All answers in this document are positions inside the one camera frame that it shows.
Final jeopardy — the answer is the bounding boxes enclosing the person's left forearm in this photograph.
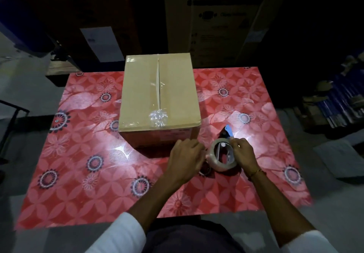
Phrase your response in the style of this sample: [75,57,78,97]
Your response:
[126,174,189,234]

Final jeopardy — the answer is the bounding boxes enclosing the clear packing tape roll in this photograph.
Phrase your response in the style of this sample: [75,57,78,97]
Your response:
[209,138,238,172]

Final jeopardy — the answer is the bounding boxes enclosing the pile of blue packaged goods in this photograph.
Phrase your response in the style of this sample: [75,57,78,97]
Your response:
[301,50,364,130]

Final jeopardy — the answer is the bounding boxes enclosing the white shirt sleeve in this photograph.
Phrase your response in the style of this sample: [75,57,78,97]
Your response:
[85,212,147,253]
[280,230,339,253]

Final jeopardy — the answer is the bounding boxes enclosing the person's dark trousers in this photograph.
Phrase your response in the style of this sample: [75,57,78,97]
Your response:
[142,221,238,253]

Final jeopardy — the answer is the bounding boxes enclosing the brown taped cardboard box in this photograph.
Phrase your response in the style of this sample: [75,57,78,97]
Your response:
[118,53,202,149]

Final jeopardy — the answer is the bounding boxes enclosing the white right shirt sleeve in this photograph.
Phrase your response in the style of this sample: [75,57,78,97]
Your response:
[280,230,339,253]

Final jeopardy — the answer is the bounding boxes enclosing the red floral tablecloth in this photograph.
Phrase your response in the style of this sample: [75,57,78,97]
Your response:
[14,67,313,231]

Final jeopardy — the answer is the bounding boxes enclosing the person's right forearm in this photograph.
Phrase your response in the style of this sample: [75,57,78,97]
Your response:
[247,168,316,248]

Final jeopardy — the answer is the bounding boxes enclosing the person's right hand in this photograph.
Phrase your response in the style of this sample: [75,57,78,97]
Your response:
[229,137,260,174]

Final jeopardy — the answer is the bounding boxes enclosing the black tape dispenser blue blade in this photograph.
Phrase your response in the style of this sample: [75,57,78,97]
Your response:
[199,125,242,177]

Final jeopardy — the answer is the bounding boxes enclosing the large printed appliance carton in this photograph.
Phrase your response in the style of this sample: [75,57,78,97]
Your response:
[162,0,297,69]

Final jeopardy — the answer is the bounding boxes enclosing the black metal frame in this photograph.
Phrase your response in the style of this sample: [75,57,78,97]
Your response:
[0,99,31,159]

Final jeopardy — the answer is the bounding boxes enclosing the white left shirt sleeve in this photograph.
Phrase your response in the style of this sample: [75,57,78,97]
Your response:
[85,212,147,253]

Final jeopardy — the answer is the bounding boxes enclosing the grey flat bag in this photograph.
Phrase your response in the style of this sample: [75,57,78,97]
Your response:
[313,140,364,180]

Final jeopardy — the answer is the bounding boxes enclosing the person's left hand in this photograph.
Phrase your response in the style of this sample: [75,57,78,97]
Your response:
[166,139,207,184]

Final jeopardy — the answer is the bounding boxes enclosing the thin thread wrist bracelet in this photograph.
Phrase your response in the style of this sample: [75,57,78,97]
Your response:
[247,169,263,181]

